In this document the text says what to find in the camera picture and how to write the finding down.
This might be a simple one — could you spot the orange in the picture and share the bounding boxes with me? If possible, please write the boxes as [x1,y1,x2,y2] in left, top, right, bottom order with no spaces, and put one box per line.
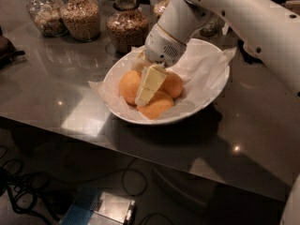
[119,70,141,105]
[159,71,183,98]
[137,91,174,120]

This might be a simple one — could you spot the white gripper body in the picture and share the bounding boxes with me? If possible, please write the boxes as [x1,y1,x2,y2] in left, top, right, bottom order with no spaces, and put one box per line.
[144,23,187,68]

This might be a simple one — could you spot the black tray under plates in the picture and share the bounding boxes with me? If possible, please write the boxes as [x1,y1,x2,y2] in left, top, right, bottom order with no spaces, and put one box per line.
[237,39,263,65]

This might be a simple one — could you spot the white oval bowl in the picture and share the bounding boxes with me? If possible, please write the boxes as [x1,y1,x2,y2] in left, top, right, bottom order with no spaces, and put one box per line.
[103,37,231,126]

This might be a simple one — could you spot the glass bottle with label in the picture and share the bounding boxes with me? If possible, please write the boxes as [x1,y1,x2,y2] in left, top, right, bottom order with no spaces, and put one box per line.
[200,16,218,38]

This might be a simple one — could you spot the yellow soft gripper finger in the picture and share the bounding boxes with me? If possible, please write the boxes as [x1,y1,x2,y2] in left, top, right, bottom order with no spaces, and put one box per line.
[135,64,167,107]

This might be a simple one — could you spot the far left glass jar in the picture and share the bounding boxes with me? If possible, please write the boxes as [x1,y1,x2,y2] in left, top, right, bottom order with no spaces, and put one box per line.
[26,0,68,38]

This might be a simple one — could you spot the black floor cables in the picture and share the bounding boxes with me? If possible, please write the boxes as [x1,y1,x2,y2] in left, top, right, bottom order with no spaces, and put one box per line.
[0,145,176,225]

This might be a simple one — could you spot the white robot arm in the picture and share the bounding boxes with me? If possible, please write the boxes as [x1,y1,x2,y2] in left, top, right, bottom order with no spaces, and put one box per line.
[145,0,300,225]

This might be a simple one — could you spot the grain filled glass jar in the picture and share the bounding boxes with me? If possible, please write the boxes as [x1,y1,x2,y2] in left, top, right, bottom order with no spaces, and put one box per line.
[59,0,100,42]

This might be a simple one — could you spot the dark grain glass jar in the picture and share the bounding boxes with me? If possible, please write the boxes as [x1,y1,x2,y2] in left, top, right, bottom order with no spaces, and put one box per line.
[106,0,149,53]

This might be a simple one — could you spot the blue and metal box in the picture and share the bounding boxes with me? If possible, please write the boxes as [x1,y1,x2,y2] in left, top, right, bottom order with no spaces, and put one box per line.
[59,187,136,225]

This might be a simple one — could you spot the white paper liner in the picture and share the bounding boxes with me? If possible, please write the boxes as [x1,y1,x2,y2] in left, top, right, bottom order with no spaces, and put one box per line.
[87,44,237,121]

